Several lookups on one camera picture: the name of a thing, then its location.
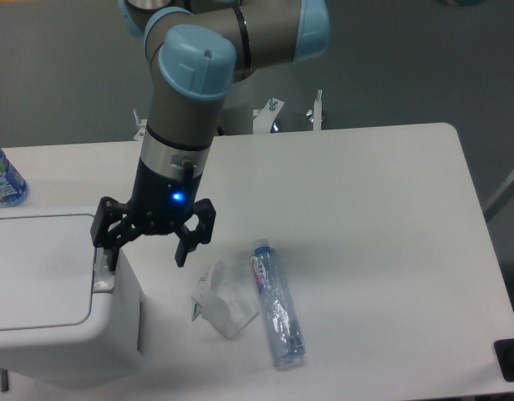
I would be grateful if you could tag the dark bracket under trash can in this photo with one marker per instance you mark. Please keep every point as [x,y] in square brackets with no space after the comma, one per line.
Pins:
[4,382]

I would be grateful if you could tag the blue labelled drink bottle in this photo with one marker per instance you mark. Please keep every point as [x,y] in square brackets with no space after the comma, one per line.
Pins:
[13,187]

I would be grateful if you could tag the white frame at right edge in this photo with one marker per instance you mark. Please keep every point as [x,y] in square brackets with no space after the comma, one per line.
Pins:
[500,197]

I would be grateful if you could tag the white push-button trash can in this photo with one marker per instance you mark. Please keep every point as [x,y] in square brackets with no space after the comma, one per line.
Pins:
[64,315]

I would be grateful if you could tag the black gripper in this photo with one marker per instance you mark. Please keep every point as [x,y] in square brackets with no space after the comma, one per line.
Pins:
[158,205]

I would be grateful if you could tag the white metal base frame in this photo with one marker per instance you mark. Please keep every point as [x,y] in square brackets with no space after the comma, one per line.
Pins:
[263,120]

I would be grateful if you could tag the crumpled white paper wrapper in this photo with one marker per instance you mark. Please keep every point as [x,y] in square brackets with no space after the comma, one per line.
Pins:
[221,298]

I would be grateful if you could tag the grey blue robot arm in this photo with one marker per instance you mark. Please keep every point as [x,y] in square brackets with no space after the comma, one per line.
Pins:
[194,60]

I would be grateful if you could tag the black clamp at table edge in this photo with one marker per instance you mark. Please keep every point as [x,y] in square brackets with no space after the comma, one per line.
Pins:
[504,349]

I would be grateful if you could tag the crushed clear plastic bottle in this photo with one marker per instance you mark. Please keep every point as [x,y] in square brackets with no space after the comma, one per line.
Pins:
[284,332]

